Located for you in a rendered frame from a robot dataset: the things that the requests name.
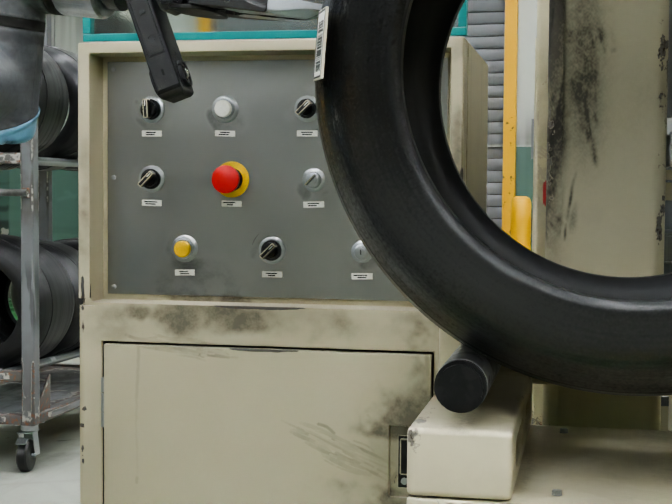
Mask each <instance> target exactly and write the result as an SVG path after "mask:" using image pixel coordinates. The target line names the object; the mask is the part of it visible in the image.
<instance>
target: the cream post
mask: <svg viewBox="0 0 672 504"><path fill-rule="evenodd" d="M668 46H669V0H549V46H548V121H547V170H546V232H545V258H546V259H548V260H550V261H553V262H555V263H558V264H560V265H563V266H566V267H569V268H572V269H575V270H579V271H583V272H587V273H592V274H597V275H604V276H614V277H644V276H654V275H661V274H664V236H665V188H666V141H667V93H668ZM542 425H547V426H570V427H592V428H614V429H637V430H659V431H660V426H661V396H622V395H610V394H601V393H593V392H587V391H581V390H576V389H571V388H567V387H562V386H559V385H554V384H543V419H542Z"/></svg>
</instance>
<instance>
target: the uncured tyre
mask: <svg viewBox="0 0 672 504"><path fill-rule="evenodd" d="M464 2H465V0H323V2H322V7H321V10H322V9H323V8H325V7H326V6H328V7H329V12H328V25H327V38H326V51H325V64H324V77H323V79H320V80H318V81H315V100H316V111H317V118H318V125H319V131H320V136H321V141H322V146H323V150H324V154H325V158H326V162H327V165H328V168H329V172H330V175H331V178H332V181H333V183H334V186H335V189H336V191H337V194H338V196H339V199H340V201H341V203H342V206H343V208H344V210H345V212H346V214H347V216H348V218H349V220H350V222H351V224H352V226H353V228H354V229H355V231H356V233H357V235H358V237H359V238H360V240H361V241H362V243H363V245H364V246H365V248H366V249H367V251H368V252H369V254H370V255H371V257H372V258H373V260H374V261H375V262H376V264H377V265H378V266H379V268H380V269H381V270H382V272H383V273H384V274H385V275H386V277H387V278H388V279H389V280H390V281H391V283H392V284H393V285H394V286H395V287H396V288H397V289H398V290H399V291H400V293H401V294H402V295H403V296H404V297H405V298H406V299H407V300H408V301H409V302H410V303H411V304H412V305H413V306H414V307H415V308H416V309H418V310H419V311H420V312H421V313H422V314H423V315H424V316H425V317H427V318H428V319H429V320H430V321H431V322H433V323H434V324H435V325H436V326H438V327H439V328H440V329H442V330H443V331H444V332H446V333H447V334H448V335H450V336H451V337H453V338H454V336H455V337H457V338H458V339H460V340H461V341H463V342H465V343H466V344H468V345H469V346H471V347H473V348H474V349H476V350H478V351H480V352H481V353H483V354H485V355H487V356H489V357H491V358H492V361H494V362H496V363H498V364H500V365H502V366H504V367H506V368H509V369H511V370H513V371H516V372H518V373H521V374H524V375H526V376H529V377H532V378H535V379H538V380H541V381H544V382H548V383H551V384H555V385H559V386H562V387H567V388H571V389H576V390H581V391H587V392H593V393H601V394H610V395H622V396H665V395H672V272H671V273H666V274H661V275H654V276H644V277H614V276H604V275H597V274H592V273H587V272H583V271H579V270H575V269H572V268H569V267H566V266H563V265H560V264H558V263H555V262H553V261H550V260H548V259H546V258H544V257H542V256H540V255H538V254H536V253H534V252H533V251H531V250H529V249H528V248H526V247H525V246H523V245H522V244H520V243H519V242H517V241H516V240H514V239H513V238H512V237H511V236H509V235H508V234H507V233H506V232H505V231H503V230H502V229H501V228H500V227H499V226H498V225H497V224H496V223H495V222H494V221H493V220H492V219H491V218H490V217H489V216H488V215H487V214H486V213H485V211H484V210H483V209H482V208H481V207H480V205H479V204H478V203H477V201H476V200H475V199H474V197H473V196H472V194H471V193H470V191H469V190H468V188H467V186H466V185H465V183H464V181H463V179H462V177H461V175H460V173H459V171H458V169H457V167H456V165H455V162H454V160H453V157H452V154H451V151H450V148H449V145H448V142H447V138H446V134H445V129H444V123H443V117H442V107H441V79H442V69H443V62H444V57H445V52H446V48H447V44H448V40H449V37H450V34H451V31H452V28H453V26H454V23H455V21H456V18H457V16H458V14H459V12H460V10H461V8H462V6H463V4H464Z"/></svg>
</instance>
